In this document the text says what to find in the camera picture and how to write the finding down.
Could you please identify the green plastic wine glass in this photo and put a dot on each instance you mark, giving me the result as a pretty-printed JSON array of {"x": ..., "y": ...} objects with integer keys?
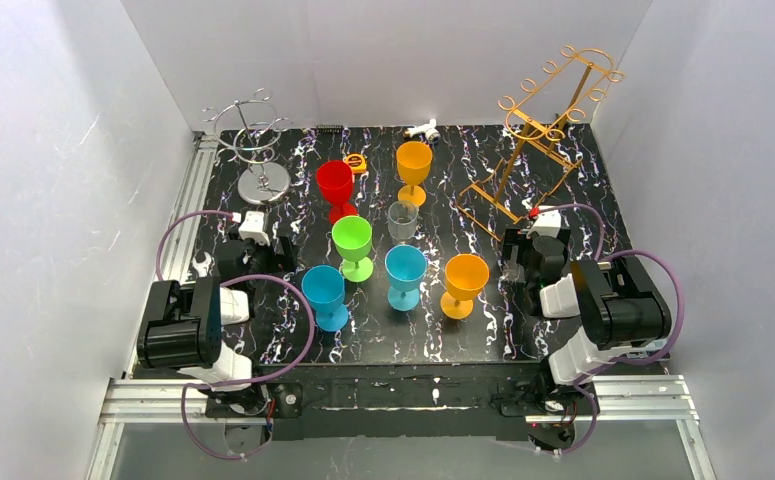
[{"x": 352, "y": 237}]

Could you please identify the silver round glass rack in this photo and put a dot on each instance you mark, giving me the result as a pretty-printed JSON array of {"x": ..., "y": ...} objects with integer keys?
[{"x": 250, "y": 129}]

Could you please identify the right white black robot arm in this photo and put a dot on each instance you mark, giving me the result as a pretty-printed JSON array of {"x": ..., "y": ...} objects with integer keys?
[{"x": 617, "y": 302}]

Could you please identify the white small fitting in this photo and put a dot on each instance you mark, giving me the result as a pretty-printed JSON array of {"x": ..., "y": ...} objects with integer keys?
[{"x": 428, "y": 131}]

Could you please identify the blue wine glass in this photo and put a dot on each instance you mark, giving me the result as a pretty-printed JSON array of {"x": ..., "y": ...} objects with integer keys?
[{"x": 324, "y": 288}]

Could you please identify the red plastic wine glass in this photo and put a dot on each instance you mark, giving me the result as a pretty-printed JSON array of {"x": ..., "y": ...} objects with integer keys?
[{"x": 335, "y": 180}]

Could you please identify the orange wine glass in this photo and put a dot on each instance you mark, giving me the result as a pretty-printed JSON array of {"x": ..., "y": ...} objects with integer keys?
[
  {"x": 414, "y": 159},
  {"x": 465, "y": 277}
]

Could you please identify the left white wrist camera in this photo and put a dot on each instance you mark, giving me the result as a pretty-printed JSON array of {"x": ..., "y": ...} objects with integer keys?
[{"x": 253, "y": 226}]

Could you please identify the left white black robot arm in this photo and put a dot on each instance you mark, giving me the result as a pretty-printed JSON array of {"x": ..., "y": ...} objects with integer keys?
[{"x": 181, "y": 327}]

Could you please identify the clear glass tumbler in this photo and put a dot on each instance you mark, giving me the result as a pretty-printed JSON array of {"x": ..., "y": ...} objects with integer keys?
[{"x": 402, "y": 219}]

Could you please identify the teal wine glass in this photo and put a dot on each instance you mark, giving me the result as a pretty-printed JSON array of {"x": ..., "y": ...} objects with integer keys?
[{"x": 406, "y": 267}]

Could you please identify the gold wire glass rack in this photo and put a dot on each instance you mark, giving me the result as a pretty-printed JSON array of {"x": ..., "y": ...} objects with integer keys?
[{"x": 597, "y": 71}]

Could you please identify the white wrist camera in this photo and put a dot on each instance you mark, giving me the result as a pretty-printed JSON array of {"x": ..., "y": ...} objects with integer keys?
[
  {"x": 545, "y": 221},
  {"x": 253, "y": 226}
]

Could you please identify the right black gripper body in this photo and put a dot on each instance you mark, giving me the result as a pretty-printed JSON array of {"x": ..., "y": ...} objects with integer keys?
[{"x": 515, "y": 252}]

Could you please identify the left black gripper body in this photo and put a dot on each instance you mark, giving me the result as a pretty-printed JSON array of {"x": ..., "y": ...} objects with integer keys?
[{"x": 280, "y": 250}]

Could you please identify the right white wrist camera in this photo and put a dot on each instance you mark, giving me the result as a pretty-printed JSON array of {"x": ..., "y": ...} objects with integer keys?
[{"x": 545, "y": 221}]

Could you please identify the silver wrench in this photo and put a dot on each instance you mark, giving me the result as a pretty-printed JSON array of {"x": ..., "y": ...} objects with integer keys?
[{"x": 201, "y": 264}]

